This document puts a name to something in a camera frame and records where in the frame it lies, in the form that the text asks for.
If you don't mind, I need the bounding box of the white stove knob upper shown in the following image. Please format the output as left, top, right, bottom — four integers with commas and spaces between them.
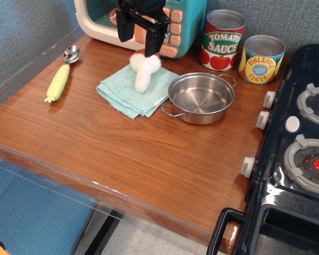
263, 91, 276, 109

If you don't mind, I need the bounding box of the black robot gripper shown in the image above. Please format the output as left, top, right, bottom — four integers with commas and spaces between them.
116, 1, 170, 57

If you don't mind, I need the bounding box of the pineapple slices can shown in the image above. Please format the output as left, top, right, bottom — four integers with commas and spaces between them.
238, 35, 286, 84

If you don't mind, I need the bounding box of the white round stove button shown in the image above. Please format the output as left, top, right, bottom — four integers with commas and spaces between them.
284, 116, 300, 133

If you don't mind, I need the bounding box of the teal toy microwave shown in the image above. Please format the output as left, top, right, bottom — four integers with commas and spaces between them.
74, 0, 207, 59

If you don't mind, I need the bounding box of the grey upper stove burner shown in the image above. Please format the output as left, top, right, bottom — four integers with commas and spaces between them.
297, 83, 319, 125

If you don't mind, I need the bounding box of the white plush mushroom toy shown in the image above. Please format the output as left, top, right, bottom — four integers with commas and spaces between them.
130, 49, 162, 93

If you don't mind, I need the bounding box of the small steel pan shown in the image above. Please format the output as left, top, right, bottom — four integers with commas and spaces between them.
161, 72, 237, 125

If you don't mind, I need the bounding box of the white stove knob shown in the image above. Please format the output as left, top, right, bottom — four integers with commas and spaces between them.
240, 157, 255, 179
256, 111, 270, 130
263, 91, 276, 109

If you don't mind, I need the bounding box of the grey lower stove burner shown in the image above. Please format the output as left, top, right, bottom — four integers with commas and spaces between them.
283, 134, 319, 195

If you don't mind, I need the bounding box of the tomato sauce can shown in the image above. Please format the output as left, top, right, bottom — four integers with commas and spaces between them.
199, 9, 246, 71

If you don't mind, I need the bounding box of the grey stove burner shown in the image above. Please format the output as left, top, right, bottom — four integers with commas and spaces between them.
283, 134, 319, 195
297, 83, 319, 125

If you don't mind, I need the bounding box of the black toy stove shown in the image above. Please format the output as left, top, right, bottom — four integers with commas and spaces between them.
207, 44, 319, 254

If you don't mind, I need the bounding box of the light blue folded cloth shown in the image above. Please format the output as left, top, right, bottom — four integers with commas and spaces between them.
96, 65, 178, 120

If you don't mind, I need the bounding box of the white stove knob middle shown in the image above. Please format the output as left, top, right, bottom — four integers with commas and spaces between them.
256, 111, 270, 130

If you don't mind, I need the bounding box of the spoon with yellow-green handle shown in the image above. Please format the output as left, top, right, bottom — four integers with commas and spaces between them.
44, 45, 81, 103

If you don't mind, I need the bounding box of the white stove knob lower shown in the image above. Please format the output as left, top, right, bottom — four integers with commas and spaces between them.
240, 157, 255, 179

